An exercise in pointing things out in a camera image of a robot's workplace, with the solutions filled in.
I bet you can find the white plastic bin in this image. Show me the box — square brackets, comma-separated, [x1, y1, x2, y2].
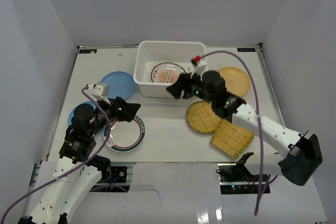
[133, 40, 206, 98]

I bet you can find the rectangular bamboo tray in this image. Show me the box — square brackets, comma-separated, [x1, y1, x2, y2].
[211, 120, 255, 159]

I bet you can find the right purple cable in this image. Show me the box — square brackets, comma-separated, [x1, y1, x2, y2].
[201, 50, 279, 217]

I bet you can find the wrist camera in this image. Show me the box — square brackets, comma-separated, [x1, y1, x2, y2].
[86, 82, 111, 104]
[191, 56, 207, 77]

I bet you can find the round bamboo tray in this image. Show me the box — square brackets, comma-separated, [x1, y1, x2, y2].
[186, 101, 221, 134]

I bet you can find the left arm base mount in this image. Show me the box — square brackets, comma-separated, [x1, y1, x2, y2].
[90, 166, 130, 193]

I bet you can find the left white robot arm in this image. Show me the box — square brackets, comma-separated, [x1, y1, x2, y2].
[19, 97, 141, 223]

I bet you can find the orange sunburst pattern plate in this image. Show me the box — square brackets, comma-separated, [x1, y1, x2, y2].
[151, 62, 186, 84]

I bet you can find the yellow plastic plate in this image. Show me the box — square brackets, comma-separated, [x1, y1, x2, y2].
[218, 67, 250, 97]

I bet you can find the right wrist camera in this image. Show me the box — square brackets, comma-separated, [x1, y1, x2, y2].
[191, 56, 207, 77]

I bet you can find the light blue plate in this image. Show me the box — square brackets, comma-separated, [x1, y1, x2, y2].
[100, 71, 135, 100]
[67, 101, 96, 126]

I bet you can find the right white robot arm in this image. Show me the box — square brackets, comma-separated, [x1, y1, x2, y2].
[166, 70, 323, 186]

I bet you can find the white green-rimmed plate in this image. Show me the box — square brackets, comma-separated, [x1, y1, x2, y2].
[106, 116, 145, 153]

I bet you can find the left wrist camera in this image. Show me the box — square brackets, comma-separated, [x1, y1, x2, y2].
[86, 82, 111, 104]

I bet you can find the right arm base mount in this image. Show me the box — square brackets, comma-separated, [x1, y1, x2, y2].
[216, 152, 259, 195]

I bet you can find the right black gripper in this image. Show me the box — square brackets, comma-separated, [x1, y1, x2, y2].
[166, 70, 214, 104]

